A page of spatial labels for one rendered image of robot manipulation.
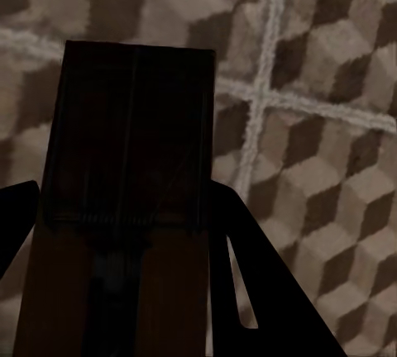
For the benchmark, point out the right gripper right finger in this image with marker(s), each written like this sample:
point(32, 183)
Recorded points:
point(289, 324)

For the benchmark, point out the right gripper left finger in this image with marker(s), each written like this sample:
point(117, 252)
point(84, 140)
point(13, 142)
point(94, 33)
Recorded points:
point(18, 209)

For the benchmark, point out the mousetrap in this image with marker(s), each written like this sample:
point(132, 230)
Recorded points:
point(119, 255)

